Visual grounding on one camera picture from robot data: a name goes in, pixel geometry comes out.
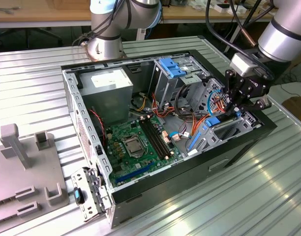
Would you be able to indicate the black open PC case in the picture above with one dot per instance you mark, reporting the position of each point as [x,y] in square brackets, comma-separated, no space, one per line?
[189,182]

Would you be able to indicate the CPU socket with silver CPU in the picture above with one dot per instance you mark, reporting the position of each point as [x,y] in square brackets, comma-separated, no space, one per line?
[133,147]

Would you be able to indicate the grey Dell power supply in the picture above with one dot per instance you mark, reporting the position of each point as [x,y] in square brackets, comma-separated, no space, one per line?
[108,98]

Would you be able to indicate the hard disk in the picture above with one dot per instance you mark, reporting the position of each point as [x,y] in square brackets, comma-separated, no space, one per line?
[213,121]

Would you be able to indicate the black clip with blue button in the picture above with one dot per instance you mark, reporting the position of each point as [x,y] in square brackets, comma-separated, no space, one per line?
[77,195]

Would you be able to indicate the brown cardboard box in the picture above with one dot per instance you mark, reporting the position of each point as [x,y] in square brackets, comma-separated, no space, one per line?
[296,105]

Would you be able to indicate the green motherboard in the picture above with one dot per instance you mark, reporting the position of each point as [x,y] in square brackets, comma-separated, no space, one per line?
[130,167]

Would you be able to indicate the wooden desk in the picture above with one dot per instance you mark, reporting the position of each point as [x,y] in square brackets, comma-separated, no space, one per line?
[42,13]

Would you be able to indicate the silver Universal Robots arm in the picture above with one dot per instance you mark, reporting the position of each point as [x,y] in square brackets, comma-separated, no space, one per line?
[280,37]

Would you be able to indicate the grey metal disk bay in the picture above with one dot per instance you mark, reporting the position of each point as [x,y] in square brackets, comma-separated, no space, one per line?
[207,142]

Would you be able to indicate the small white box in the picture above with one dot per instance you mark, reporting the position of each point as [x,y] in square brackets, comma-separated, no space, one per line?
[224,8]

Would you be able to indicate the hinged metal slot bracket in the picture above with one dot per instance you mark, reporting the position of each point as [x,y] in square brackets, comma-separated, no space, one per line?
[89,201]

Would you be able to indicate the drive cage with blue latches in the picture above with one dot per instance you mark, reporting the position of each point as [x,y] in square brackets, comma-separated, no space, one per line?
[170,67]

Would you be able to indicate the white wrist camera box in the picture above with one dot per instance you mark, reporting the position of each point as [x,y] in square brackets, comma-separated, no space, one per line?
[242,65]

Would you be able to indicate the grey parts rack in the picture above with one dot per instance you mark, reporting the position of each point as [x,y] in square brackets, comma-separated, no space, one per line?
[30,177]

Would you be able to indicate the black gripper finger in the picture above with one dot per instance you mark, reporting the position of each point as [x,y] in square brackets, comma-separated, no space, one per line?
[262,103]
[235,86]

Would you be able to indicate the blue expansion slot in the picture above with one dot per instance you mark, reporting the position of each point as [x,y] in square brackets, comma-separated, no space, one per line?
[134,173]

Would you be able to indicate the black RAM slots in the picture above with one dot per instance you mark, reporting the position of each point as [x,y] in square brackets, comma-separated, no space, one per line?
[155,137]

